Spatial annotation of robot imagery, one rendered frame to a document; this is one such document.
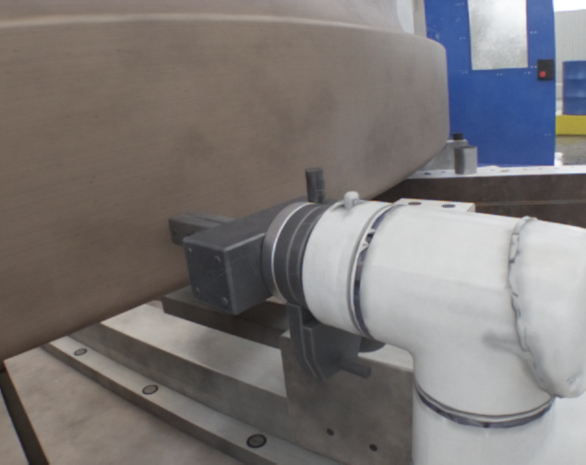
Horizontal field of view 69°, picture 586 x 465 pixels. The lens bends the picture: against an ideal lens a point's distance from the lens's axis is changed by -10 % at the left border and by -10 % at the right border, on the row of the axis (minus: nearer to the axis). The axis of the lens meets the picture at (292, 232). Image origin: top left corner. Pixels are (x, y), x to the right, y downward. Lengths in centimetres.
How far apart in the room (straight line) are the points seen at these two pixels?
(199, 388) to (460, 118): 424
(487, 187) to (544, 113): 313
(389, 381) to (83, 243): 42
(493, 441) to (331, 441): 52
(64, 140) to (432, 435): 34
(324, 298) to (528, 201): 149
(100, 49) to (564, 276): 37
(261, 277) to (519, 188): 146
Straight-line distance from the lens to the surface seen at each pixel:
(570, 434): 31
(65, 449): 122
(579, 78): 837
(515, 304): 22
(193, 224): 42
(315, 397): 73
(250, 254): 31
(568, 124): 838
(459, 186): 168
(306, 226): 30
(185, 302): 107
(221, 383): 105
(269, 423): 99
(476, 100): 489
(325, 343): 34
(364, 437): 73
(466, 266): 23
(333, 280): 27
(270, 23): 55
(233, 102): 49
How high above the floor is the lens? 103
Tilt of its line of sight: 17 degrees down
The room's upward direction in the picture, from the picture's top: 6 degrees counter-clockwise
